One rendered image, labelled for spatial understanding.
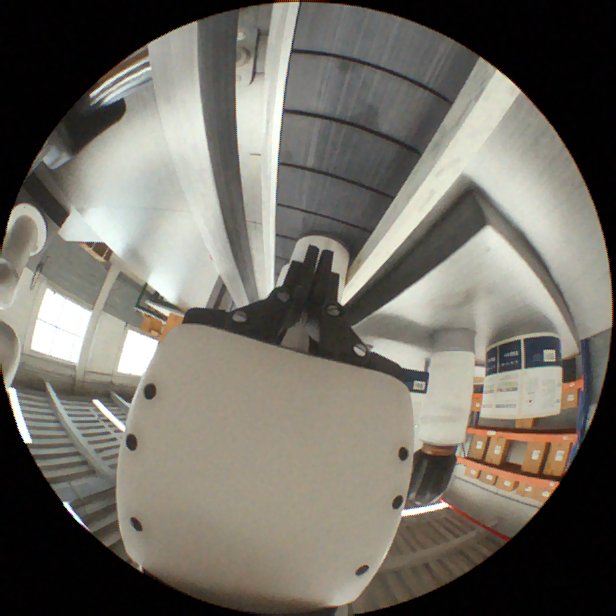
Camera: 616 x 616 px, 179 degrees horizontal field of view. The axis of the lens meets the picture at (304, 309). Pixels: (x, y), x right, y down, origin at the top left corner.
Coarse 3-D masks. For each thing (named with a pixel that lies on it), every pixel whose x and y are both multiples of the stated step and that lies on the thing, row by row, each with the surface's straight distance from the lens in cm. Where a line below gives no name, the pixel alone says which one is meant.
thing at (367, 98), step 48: (336, 48) 12; (384, 48) 12; (432, 48) 12; (288, 96) 12; (336, 96) 12; (384, 96) 12; (432, 96) 12; (288, 144) 13; (336, 144) 13; (384, 144) 12; (288, 192) 15; (336, 192) 14; (384, 192) 14; (288, 240) 19
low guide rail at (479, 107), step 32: (480, 64) 11; (480, 96) 9; (512, 96) 10; (448, 128) 10; (480, 128) 9; (448, 160) 9; (416, 192) 10; (384, 224) 12; (416, 224) 11; (384, 256) 13; (352, 288) 17
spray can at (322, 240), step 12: (300, 240) 18; (312, 240) 17; (324, 240) 16; (336, 240) 17; (300, 252) 16; (336, 252) 16; (348, 252) 18; (336, 264) 16; (300, 324) 13; (288, 336) 13; (300, 336) 13; (300, 348) 13
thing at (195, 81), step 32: (192, 32) 5; (224, 32) 5; (160, 64) 5; (192, 64) 4; (224, 64) 5; (160, 96) 5; (192, 96) 5; (224, 96) 5; (192, 128) 5; (224, 128) 5; (192, 160) 5; (224, 160) 5; (192, 192) 6; (224, 192) 6; (224, 224) 6; (224, 256) 8; (256, 288) 13
